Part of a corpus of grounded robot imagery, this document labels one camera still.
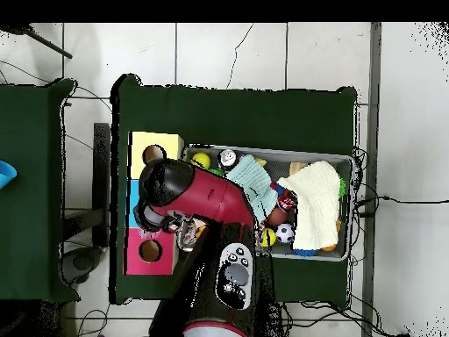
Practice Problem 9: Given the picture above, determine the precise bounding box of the yellow ball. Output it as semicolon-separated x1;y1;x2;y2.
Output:
189;152;212;170
260;227;278;247

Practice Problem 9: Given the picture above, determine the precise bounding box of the black cable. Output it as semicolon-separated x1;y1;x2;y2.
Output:
353;195;449;217

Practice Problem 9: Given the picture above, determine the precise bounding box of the shallow mesh bin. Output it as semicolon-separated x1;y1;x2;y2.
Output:
176;143;355;262

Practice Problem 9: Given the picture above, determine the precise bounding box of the crushed red can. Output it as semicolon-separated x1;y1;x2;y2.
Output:
276;190;298;212

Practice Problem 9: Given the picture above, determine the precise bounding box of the small soccer ball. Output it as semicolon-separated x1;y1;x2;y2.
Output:
275;223;296;245

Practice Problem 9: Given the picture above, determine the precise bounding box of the silver drink can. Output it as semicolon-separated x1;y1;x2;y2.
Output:
217;149;238;169

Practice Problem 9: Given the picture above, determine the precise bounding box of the dark green table cloth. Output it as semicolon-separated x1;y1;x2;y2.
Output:
110;74;359;310
0;78;80;304

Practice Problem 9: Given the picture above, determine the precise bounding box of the black rod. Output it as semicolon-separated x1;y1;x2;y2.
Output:
0;22;74;60

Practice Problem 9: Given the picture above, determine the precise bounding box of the cream cloth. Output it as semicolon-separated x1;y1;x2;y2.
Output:
276;160;342;251

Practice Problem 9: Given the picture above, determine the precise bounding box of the wooden box with three holes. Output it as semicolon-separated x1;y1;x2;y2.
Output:
124;131;185;276

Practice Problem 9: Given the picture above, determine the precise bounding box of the mint green cloth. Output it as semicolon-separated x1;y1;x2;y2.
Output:
225;154;279;224

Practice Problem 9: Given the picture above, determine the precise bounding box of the blue plastic cup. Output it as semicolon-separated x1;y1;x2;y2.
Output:
0;160;18;191

